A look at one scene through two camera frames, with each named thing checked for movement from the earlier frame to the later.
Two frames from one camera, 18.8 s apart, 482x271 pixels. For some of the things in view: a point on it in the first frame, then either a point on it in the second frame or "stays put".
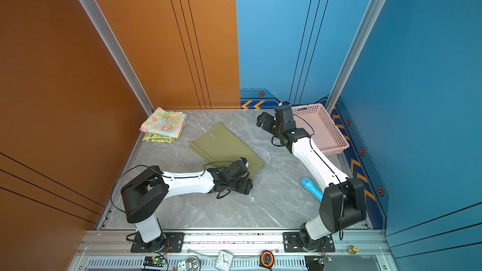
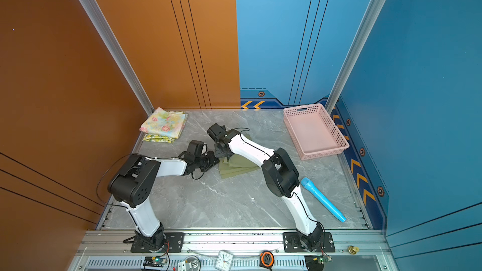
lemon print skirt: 155,138 stays put
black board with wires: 315,263 stays put
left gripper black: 247,185 to 211,154
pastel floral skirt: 165,123 stays put
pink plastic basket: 326,138 stays put
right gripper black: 270,120 to 217,153
